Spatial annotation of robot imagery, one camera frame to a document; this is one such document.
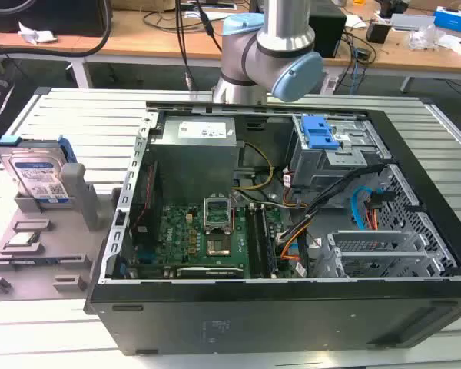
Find black case fan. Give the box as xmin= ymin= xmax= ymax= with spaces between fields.
xmin=131 ymin=161 xmax=163 ymax=248

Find small black box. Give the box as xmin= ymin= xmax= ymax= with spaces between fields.
xmin=365 ymin=21 xmax=393 ymax=45

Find blue wire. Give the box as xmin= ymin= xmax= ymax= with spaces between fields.
xmin=350 ymin=186 xmax=374 ymax=232

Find metal drive cage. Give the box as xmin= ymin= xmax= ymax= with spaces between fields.
xmin=290 ymin=114 xmax=393 ymax=190

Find yellow black wire bundle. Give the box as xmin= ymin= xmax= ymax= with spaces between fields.
xmin=231 ymin=141 xmax=275 ymax=191

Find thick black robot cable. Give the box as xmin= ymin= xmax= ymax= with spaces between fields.
xmin=0 ymin=0 xmax=114 ymax=59

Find black desktop tower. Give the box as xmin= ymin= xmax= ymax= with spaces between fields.
xmin=309 ymin=5 xmax=349 ymax=59

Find crumpled white paper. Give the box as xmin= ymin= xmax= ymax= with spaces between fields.
xmin=18 ymin=21 xmax=58 ymax=44

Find metal disk bay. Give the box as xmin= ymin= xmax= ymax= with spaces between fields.
xmin=313 ymin=230 xmax=428 ymax=278

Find grey power supply unit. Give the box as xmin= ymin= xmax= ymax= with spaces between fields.
xmin=148 ymin=116 xmax=242 ymax=198

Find large black box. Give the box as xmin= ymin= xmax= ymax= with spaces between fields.
xmin=0 ymin=0 xmax=114 ymax=38

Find orange flat wire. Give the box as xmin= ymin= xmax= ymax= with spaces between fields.
xmin=279 ymin=225 xmax=313 ymax=263

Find black RAM slot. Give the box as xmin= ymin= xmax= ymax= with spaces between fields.
xmin=257 ymin=204 xmax=278 ymax=278
xmin=246 ymin=204 xmax=263 ymax=279

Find black sleeved wire bundle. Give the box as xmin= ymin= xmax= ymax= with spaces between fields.
xmin=284 ymin=163 xmax=386 ymax=248

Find CPU socket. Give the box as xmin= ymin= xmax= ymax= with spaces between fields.
xmin=205 ymin=234 xmax=232 ymax=258

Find wooden desk with clutter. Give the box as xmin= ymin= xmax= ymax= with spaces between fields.
xmin=322 ymin=2 xmax=461 ymax=94

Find wooden desk white frame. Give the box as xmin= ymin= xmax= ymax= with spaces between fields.
xmin=0 ymin=9 xmax=224 ymax=88

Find blue plastic bay latch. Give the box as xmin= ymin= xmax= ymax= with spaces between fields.
xmin=300 ymin=115 xmax=340 ymax=151

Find thin black hanging cables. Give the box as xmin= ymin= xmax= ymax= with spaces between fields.
xmin=175 ymin=0 xmax=224 ymax=92

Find blue cardboard box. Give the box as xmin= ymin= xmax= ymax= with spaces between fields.
xmin=433 ymin=5 xmax=461 ymax=31

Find silver CPU chip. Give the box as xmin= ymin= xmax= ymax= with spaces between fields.
xmin=6 ymin=231 xmax=38 ymax=248

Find black open PC case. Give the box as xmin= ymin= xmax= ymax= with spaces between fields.
xmin=83 ymin=100 xmax=461 ymax=357

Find clear plastic bag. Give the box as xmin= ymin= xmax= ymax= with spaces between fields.
xmin=408 ymin=25 xmax=446 ymax=52

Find green motherboard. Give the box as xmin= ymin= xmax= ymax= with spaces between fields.
xmin=132 ymin=203 xmax=294 ymax=280

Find black graphics card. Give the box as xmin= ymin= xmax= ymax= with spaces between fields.
xmin=176 ymin=266 xmax=245 ymax=279

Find RAM stick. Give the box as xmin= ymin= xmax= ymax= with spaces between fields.
xmin=0 ymin=256 xmax=81 ymax=267

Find hard disk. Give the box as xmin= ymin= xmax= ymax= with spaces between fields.
xmin=0 ymin=135 xmax=78 ymax=205

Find flat grey box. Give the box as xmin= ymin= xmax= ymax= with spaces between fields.
xmin=390 ymin=13 xmax=437 ymax=32

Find white open box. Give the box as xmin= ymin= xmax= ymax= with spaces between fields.
xmin=437 ymin=33 xmax=461 ymax=59

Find orange wire with black plug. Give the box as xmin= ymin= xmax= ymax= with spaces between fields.
xmin=363 ymin=190 xmax=393 ymax=232

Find grey parts rack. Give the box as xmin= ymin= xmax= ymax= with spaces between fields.
xmin=0 ymin=163 xmax=123 ymax=305

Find metal socket cover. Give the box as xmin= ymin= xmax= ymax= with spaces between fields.
xmin=203 ymin=196 xmax=232 ymax=234

